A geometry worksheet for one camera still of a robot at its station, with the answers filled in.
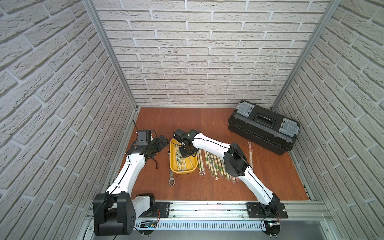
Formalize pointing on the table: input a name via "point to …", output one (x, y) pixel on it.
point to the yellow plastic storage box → (179, 165)
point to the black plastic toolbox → (266, 128)
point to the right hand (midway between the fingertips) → (188, 153)
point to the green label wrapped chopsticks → (201, 164)
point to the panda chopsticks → (213, 165)
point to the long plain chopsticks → (207, 160)
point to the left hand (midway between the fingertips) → (165, 141)
